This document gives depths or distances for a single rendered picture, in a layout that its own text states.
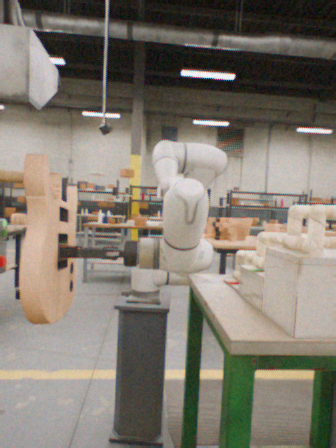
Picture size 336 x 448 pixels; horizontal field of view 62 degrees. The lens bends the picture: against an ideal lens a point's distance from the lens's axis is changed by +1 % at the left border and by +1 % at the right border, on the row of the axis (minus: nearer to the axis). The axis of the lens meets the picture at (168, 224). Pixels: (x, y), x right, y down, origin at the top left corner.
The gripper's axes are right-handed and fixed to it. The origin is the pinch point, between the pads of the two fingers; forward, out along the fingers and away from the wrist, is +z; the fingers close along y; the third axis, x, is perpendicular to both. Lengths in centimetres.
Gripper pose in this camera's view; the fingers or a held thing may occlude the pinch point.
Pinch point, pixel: (64, 251)
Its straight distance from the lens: 83.9
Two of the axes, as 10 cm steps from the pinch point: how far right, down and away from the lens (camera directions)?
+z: -10.0, -0.4, -0.8
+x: 0.3, -10.0, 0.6
